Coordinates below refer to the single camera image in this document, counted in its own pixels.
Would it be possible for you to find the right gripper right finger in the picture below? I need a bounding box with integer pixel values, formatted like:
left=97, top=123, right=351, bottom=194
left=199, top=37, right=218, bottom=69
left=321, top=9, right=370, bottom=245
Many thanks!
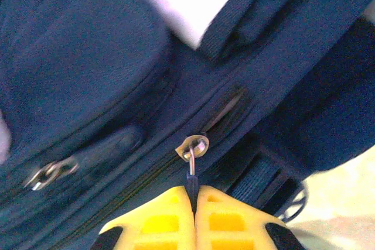
left=195, top=185, right=305, bottom=250

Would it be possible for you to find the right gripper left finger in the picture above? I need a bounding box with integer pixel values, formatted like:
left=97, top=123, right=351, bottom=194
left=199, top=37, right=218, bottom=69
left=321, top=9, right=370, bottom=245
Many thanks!
left=90, top=185, right=196, bottom=250

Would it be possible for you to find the navy blue backpack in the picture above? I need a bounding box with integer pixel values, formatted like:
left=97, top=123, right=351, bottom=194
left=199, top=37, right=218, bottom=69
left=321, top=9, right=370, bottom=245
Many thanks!
left=0, top=0, right=375, bottom=250

